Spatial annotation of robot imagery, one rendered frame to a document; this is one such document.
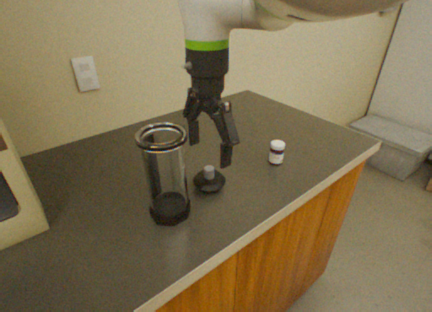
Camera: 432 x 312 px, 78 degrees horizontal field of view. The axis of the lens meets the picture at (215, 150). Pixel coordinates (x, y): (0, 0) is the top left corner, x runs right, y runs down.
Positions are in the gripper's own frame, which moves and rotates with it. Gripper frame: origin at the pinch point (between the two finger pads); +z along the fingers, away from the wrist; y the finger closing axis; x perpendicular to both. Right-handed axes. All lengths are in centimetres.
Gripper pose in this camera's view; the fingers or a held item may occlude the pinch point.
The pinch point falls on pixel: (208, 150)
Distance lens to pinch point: 69.8
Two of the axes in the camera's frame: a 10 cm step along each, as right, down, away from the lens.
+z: 0.0, 8.4, 5.4
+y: 6.2, 4.2, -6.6
